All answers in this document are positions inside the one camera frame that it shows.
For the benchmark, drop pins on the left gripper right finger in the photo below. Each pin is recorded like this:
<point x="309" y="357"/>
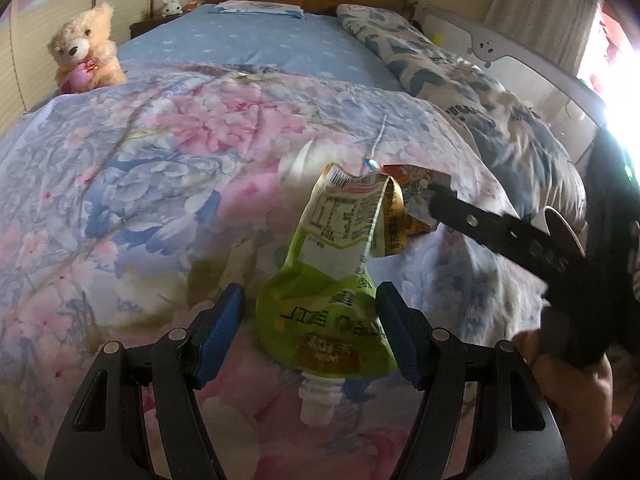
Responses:
<point x="514" y="435"/>

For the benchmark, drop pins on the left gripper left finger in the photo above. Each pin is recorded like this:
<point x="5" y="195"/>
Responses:
<point x="103" y="434"/>

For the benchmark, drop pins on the orange printed snack wrapper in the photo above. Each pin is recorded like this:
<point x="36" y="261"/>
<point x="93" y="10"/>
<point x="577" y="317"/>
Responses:
<point x="412" y="199"/>

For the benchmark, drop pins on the green drink pouch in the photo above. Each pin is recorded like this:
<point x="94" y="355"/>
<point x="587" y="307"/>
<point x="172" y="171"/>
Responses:
<point x="317" y="314"/>

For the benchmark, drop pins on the round grey trash bin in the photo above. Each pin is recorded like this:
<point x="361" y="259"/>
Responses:
<point x="563" y="239"/>

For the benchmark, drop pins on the right hand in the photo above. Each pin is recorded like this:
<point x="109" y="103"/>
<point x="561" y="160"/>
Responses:
<point x="583" y="400"/>

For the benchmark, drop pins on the blue white patterned duvet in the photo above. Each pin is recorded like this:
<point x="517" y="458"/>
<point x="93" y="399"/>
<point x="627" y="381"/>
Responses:
<point x="520" y="150"/>

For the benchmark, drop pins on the pink floral quilt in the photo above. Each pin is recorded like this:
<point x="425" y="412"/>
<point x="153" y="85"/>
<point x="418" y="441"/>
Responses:
<point x="125" y="209"/>

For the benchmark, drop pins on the grey curtain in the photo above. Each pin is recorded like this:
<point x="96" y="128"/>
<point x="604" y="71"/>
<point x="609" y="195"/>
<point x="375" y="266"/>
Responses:
<point x="556" y="29"/>

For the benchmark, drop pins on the blue bed sheet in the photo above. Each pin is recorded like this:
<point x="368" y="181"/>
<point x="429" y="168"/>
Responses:
<point x="316" y="46"/>

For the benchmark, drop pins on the beige teddy bear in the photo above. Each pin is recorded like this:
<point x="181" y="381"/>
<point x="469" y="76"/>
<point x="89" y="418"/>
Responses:
<point x="85" y="55"/>

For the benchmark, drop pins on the dark wooden nightstand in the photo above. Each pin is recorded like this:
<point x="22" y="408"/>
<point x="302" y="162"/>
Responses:
<point x="140" y="28"/>

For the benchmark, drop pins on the white bunny plush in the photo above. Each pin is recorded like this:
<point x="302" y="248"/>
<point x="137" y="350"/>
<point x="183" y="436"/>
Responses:
<point x="171" y="8"/>

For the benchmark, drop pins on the white blue pillow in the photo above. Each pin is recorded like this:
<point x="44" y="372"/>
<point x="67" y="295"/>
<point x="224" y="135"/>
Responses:
<point x="250" y="7"/>

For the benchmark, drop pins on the cream sliding wardrobe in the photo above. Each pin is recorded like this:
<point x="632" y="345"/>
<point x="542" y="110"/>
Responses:
<point x="27" y="68"/>

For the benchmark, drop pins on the grey bed guard rail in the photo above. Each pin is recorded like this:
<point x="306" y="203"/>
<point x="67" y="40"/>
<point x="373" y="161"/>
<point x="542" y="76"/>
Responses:
<point x="565" y="104"/>

